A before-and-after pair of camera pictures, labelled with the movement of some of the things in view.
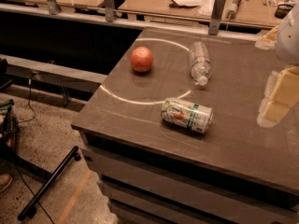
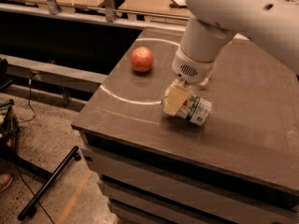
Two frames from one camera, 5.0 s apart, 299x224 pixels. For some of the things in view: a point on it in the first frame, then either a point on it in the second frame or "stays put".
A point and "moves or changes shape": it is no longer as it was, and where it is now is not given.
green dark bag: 9,132 stays put
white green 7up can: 186,115 moves or changes shape
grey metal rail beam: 62,77 stays put
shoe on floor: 6,180 stays put
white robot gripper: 288,41 to 191,68
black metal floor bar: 31,208 stays put
